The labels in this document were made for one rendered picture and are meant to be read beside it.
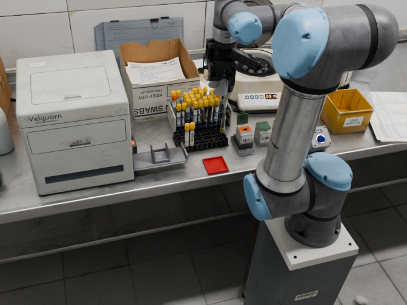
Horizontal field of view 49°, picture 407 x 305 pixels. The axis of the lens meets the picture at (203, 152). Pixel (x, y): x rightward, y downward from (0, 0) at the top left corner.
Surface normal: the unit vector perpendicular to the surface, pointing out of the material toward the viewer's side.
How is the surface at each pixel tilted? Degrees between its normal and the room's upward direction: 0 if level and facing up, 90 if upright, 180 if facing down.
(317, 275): 90
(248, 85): 90
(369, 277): 0
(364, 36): 58
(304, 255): 1
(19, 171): 0
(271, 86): 90
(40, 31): 90
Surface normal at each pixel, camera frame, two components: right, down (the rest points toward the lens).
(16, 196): 0.05, -0.74
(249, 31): 0.29, 0.65
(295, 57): -0.94, 0.07
